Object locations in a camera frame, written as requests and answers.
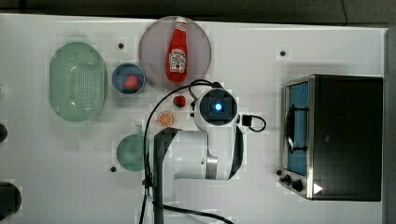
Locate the small loose strawberry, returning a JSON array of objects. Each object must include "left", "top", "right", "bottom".
[{"left": 173, "top": 95, "right": 186, "bottom": 107}]

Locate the grey round plate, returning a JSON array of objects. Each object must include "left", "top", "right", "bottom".
[{"left": 138, "top": 16, "right": 212, "bottom": 90}]

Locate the dark grey round object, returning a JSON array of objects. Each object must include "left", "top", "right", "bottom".
[{"left": 0, "top": 182, "right": 21, "bottom": 220}]

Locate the silver black toaster oven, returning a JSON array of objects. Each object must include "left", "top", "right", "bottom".
[{"left": 277, "top": 75, "right": 384, "bottom": 202}]

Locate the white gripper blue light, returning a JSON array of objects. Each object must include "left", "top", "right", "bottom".
[{"left": 193, "top": 88, "right": 238, "bottom": 132}]

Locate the red plush ketchup bottle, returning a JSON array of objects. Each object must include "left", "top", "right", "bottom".
[{"left": 165, "top": 17, "right": 188, "bottom": 83}]

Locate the blue small bowl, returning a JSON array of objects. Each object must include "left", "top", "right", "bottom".
[{"left": 111, "top": 63, "right": 146, "bottom": 95}]

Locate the green perforated colander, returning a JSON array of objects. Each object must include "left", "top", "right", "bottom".
[{"left": 49, "top": 42, "right": 107, "bottom": 122}]

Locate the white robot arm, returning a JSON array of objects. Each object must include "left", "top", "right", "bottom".
[{"left": 152, "top": 88, "right": 244, "bottom": 224}]

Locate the strawberry in blue bowl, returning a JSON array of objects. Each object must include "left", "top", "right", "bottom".
[{"left": 124, "top": 75, "right": 140, "bottom": 91}]

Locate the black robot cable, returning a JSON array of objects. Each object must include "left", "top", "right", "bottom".
[{"left": 138, "top": 78, "right": 267, "bottom": 224}]

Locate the black round object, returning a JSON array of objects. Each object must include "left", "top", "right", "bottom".
[{"left": 0, "top": 124, "right": 7, "bottom": 143}]

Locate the orange slice toy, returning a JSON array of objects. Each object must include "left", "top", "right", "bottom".
[{"left": 157, "top": 111, "right": 174, "bottom": 127}]

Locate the green cup with handle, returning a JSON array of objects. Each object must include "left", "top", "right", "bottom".
[{"left": 117, "top": 125, "right": 144, "bottom": 172}]

